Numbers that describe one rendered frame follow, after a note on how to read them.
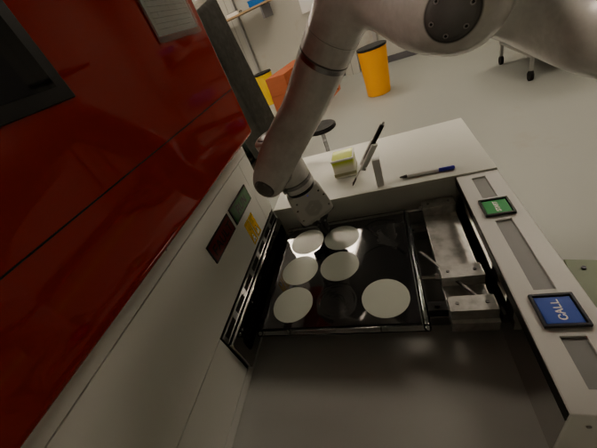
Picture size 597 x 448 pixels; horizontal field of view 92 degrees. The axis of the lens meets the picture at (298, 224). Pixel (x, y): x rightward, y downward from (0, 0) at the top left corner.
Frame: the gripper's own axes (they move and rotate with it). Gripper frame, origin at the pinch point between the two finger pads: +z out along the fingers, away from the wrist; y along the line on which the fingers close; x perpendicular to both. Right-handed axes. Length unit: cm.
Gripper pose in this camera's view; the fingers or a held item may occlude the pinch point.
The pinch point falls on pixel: (323, 227)
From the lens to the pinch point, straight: 85.3
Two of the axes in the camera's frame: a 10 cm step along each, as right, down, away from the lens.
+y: 8.3, -5.6, 0.1
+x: -3.3, -4.6, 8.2
